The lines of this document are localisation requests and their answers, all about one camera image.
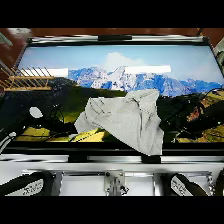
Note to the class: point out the grey T-shirt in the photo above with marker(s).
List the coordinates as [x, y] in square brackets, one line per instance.
[130, 120]

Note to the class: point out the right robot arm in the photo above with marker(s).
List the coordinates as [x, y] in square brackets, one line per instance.
[186, 113]

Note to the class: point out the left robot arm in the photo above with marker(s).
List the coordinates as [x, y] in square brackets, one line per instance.
[23, 186]

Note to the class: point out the wooden rack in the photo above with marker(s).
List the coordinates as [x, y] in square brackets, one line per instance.
[28, 80]

